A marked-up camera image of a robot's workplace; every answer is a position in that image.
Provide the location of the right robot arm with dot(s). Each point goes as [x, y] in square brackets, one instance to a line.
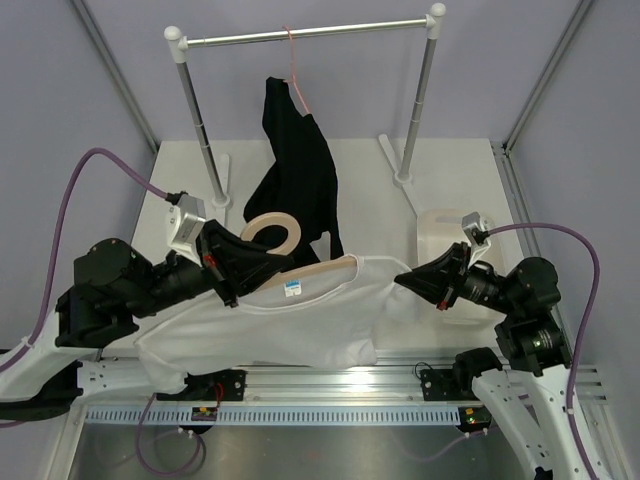
[528, 386]

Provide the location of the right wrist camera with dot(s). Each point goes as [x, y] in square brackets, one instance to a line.
[476, 230]

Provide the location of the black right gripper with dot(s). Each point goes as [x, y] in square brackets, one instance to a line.
[440, 278]

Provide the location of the white plastic bin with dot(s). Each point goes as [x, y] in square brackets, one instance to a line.
[437, 230]

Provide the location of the silver clothes rack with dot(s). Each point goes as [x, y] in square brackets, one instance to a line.
[400, 164]

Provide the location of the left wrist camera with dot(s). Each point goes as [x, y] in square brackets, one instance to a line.
[184, 222]

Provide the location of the beige wooden hanger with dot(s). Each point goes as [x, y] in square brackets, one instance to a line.
[290, 224]

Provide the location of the black t shirt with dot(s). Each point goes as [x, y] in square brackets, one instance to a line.
[302, 182]

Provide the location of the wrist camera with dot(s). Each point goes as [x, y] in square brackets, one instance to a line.
[476, 230]
[184, 222]

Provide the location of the white slotted cable duct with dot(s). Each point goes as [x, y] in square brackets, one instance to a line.
[165, 415]

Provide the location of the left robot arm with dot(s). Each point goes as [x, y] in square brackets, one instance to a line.
[114, 286]

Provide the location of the aluminium rail base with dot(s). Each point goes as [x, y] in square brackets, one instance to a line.
[391, 381]

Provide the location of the pink wire hanger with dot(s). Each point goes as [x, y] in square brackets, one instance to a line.
[293, 71]

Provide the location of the white t shirt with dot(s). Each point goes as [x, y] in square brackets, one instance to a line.
[325, 320]

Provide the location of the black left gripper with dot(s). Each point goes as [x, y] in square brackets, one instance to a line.
[234, 264]

